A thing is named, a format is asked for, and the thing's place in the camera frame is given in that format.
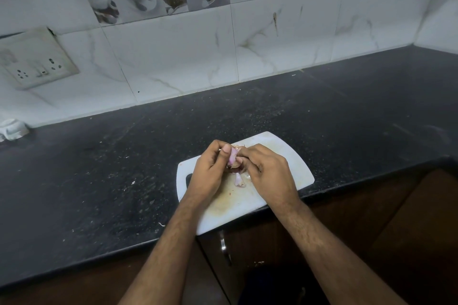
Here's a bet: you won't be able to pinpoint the person's left hand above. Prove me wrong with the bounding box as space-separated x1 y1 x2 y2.
180 139 239 210

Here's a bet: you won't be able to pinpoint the person's right hand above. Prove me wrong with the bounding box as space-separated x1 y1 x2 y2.
238 143 302 217

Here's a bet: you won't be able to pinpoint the small pink onion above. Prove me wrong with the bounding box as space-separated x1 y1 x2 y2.
225 146 244 170

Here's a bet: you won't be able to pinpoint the onion peel scraps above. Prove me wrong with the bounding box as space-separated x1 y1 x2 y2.
233 171 252 188

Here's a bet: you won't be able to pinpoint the white plastic cutting board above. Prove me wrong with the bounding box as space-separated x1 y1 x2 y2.
176 131 315 236

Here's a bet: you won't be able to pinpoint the person's dark trousers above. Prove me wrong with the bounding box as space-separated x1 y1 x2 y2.
238 264 331 305

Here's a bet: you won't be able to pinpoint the white scalloped ceramic cup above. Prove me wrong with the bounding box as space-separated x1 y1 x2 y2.
0 118 31 142

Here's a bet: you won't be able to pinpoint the metal cabinet door handle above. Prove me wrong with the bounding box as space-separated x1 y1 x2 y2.
219 231 232 267

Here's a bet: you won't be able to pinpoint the white wall socket plate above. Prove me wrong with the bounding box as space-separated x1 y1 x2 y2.
0 26 80 91

